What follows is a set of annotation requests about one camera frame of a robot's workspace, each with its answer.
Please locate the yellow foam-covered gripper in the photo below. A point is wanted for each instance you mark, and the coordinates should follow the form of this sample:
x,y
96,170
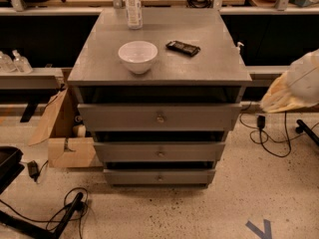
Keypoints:
x,y
305,76

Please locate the grey top drawer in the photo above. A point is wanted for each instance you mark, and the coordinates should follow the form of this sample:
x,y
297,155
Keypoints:
x,y
159,117

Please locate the grey drawer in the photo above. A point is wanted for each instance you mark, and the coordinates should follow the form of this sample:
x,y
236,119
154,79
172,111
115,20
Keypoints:
x,y
159,176
158,151
159,117

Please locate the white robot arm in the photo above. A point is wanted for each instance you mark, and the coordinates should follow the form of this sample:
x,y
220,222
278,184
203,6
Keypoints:
x,y
296,88

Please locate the grey drawer cabinet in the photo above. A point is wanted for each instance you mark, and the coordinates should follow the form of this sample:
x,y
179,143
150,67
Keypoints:
x,y
216,75

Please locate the grey bottom drawer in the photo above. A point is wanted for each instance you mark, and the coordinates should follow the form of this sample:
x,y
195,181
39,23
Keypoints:
x,y
159,176

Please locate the grey middle drawer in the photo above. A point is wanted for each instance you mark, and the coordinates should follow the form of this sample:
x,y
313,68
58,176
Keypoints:
x,y
158,151

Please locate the black power adapter right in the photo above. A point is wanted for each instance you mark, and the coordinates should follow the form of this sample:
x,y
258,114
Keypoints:
x,y
261,122

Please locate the black power adapter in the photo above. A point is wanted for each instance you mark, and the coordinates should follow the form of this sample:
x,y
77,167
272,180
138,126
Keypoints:
x,y
261,122
33,170

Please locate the black stand leg right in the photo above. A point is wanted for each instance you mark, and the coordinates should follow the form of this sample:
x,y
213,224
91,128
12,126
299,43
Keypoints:
x,y
303,127

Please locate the small white pump bottle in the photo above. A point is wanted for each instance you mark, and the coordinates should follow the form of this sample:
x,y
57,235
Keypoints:
x,y
240,47

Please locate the black snack packet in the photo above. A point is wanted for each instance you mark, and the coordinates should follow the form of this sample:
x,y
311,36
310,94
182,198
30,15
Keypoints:
x,y
184,48

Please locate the blue tape floor mark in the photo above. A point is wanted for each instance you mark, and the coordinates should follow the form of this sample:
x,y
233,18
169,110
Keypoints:
x,y
265,233

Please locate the white ceramic bowl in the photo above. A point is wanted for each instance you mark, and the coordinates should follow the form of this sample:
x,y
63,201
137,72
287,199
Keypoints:
x,y
138,56

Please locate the clear plastic water bottle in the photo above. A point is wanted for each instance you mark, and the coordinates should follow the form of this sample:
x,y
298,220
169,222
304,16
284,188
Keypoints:
x,y
134,14

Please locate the open cardboard box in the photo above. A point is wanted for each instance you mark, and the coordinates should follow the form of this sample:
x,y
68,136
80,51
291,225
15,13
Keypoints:
x,y
59,126

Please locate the black power adapter left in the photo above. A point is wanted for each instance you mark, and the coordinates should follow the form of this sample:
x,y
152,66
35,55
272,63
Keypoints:
x,y
33,170

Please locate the right sanitizer bottle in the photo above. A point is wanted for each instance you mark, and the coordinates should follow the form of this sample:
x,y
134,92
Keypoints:
x,y
21,63

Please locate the sanitizer bottle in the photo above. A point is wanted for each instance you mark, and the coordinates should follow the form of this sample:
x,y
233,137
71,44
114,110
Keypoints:
x,y
21,63
6,63

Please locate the left sanitizer bottle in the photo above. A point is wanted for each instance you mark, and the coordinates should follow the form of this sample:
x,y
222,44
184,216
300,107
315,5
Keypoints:
x,y
6,63

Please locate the black chair base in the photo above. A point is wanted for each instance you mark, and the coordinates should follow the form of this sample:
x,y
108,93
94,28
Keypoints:
x,y
55,206

